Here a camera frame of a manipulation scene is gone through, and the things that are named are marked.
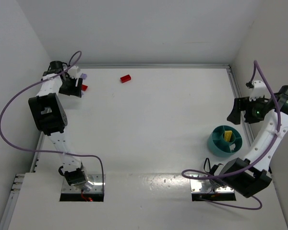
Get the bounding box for lilac lego brick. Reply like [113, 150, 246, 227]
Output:
[80, 73, 87, 80]

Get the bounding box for long yellow lego brick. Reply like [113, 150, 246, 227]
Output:
[223, 130, 232, 142]

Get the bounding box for beige lego brick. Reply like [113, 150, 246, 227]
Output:
[229, 144, 237, 152]

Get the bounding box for red lego brick top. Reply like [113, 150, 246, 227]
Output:
[120, 75, 132, 83]

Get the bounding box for red lego brick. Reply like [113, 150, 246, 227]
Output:
[82, 85, 88, 91]
[120, 75, 132, 83]

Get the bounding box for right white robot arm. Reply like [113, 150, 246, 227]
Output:
[209, 85, 288, 198]

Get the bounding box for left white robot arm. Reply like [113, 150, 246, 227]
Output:
[28, 61, 87, 189]

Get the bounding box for red lego brick left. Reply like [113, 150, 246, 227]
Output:
[82, 85, 88, 91]

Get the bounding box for teal divided round container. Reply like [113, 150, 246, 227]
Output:
[207, 125, 243, 158]

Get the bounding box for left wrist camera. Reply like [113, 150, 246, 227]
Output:
[68, 66, 81, 79]

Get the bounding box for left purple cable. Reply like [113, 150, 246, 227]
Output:
[0, 50, 104, 178]

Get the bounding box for purple cable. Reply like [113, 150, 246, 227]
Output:
[181, 60, 283, 210]
[0, 50, 104, 178]

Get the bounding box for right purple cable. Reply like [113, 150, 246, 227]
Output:
[181, 60, 283, 210]

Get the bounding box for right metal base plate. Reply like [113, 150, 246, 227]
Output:
[190, 174, 235, 195]

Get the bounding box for metal base plate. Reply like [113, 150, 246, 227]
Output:
[190, 174, 235, 195]
[61, 172, 105, 194]

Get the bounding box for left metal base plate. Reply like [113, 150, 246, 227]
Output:
[61, 172, 105, 194]

